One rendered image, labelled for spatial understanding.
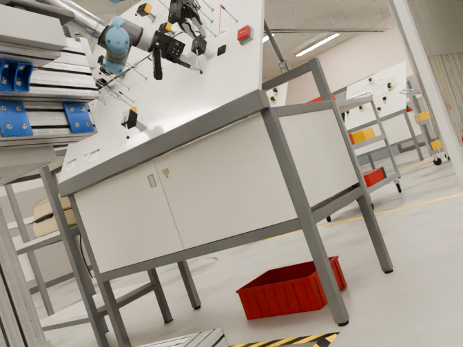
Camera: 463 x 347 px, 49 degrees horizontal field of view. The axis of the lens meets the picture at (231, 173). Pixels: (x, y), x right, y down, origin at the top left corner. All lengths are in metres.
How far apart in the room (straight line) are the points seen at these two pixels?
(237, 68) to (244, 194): 0.47
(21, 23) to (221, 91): 0.92
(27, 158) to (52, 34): 0.34
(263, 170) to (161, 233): 0.58
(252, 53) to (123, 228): 0.97
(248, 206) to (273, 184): 0.14
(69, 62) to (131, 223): 1.02
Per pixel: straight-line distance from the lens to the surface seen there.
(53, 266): 9.70
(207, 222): 2.01
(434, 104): 1.77
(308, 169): 1.89
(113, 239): 2.39
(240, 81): 1.86
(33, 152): 1.41
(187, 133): 1.94
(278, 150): 1.78
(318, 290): 2.14
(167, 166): 2.08
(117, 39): 1.72
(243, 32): 1.96
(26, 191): 9.75
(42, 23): 1.22
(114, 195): 2.32
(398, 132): 8.67
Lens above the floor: 0.58
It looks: 2 degrees up
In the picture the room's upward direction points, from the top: 19 degrees counter-clockwise
